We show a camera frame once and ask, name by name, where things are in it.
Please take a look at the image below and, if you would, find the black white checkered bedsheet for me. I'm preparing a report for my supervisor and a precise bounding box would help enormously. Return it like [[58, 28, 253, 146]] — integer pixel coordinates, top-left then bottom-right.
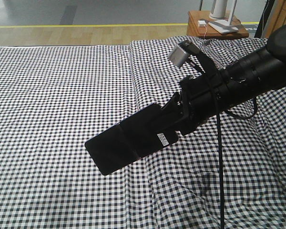
[[0, 44, 155, 229]]

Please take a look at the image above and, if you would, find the black white checkered duvet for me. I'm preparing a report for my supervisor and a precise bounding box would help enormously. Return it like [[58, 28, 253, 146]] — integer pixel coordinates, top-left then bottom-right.
[[123, 37, 286, 229]]

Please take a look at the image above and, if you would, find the wooden nightstand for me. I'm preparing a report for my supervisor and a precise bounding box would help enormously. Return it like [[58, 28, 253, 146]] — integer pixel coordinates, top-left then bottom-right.
[[186, 10, 249, 40]]

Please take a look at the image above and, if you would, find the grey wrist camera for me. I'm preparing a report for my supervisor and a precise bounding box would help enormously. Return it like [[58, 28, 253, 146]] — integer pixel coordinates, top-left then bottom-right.
[[168, 40, 192, 68]]

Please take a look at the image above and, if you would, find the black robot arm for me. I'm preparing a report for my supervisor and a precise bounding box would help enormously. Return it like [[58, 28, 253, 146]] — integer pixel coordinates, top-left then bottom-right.
[[147, 25, 286, 135]]

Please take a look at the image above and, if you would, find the white charger block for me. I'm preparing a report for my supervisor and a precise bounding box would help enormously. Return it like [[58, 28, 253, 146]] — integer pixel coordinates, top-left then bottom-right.
[[197, 20, 206, 27]]

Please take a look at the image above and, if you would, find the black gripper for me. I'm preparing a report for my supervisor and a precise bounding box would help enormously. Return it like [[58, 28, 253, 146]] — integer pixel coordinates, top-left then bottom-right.
[[145, 74, 220, 136]]

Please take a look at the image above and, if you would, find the black smartphone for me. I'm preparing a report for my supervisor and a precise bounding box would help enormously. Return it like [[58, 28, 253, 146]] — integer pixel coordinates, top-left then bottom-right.
[[84, 103, 178, 176]]

